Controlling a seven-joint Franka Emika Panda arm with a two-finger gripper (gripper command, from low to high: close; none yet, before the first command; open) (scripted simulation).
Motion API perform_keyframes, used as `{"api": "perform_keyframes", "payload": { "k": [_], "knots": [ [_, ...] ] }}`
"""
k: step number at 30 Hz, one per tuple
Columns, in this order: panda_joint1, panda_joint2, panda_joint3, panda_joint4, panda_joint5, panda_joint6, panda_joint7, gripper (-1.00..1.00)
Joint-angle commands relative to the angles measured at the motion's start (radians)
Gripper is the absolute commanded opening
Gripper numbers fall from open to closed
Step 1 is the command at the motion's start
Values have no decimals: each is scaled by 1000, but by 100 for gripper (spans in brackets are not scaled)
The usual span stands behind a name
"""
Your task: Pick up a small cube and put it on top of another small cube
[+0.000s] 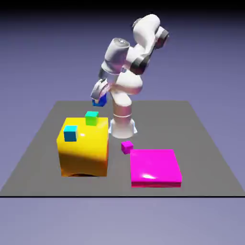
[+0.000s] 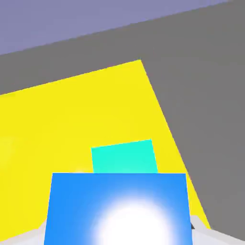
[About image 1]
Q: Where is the small green cube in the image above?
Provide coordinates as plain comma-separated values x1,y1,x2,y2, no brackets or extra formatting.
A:
85,111,100,126

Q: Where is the small magenta cube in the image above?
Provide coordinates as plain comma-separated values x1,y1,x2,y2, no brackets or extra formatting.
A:
121,140,134,155

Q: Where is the large magenta box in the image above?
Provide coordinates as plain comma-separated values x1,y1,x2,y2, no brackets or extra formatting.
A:
130,149,182,188

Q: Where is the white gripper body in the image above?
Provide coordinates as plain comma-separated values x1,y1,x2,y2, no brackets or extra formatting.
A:
90,78,111,101

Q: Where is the small blue cube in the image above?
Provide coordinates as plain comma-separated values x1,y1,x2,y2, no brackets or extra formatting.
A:
92,93,108,107

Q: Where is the large yellow box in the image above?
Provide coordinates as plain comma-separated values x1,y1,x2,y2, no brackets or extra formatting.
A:
56,117,109,178

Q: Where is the small cyan cube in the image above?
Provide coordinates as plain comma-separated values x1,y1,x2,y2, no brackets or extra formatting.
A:
63,125,78,143

